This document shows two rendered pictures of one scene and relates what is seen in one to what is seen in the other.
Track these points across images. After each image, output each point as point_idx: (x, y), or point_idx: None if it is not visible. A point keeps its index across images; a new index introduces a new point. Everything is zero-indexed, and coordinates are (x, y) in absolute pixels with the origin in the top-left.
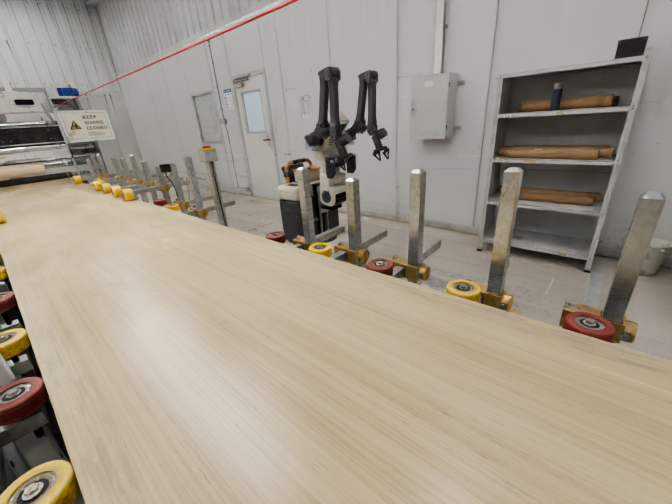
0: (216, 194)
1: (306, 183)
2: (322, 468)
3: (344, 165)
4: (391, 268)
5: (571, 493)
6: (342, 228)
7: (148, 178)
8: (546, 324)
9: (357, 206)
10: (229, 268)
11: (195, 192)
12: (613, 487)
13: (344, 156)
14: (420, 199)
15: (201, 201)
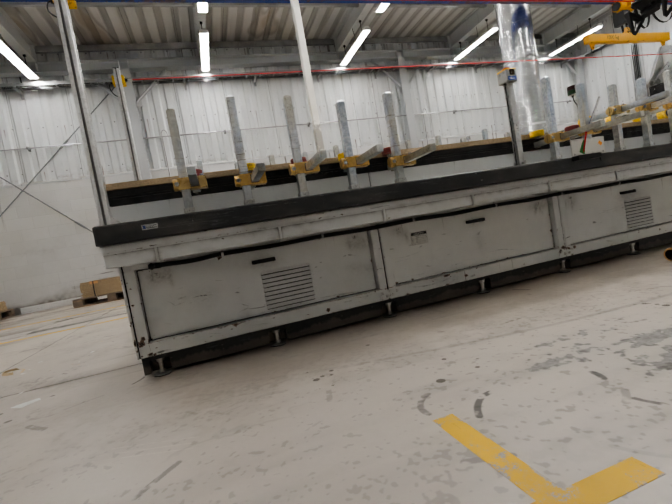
0: (508, 117)
1: (384, 105)
2: None
3: (629, 25)
4: (290, 160)
5: None
6: (427, 147)
7: (639, 99)
8: (207, 172)
9: (339, 122)
10: None
11: (546, 115)
12: None
13: (637, 3)
14: (285, 116)
15: (551, 125)
